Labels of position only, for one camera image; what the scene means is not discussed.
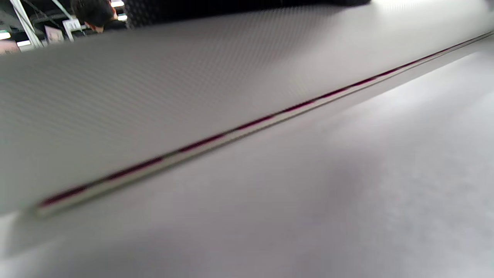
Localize grey metal frame post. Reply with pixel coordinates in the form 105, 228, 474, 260
10, 0, 44, 47

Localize wall screen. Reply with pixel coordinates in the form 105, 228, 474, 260
0, 40, 20, 54
44, 26, 64, 44

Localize person's left hand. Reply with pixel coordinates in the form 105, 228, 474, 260
123, 0, 371, 29

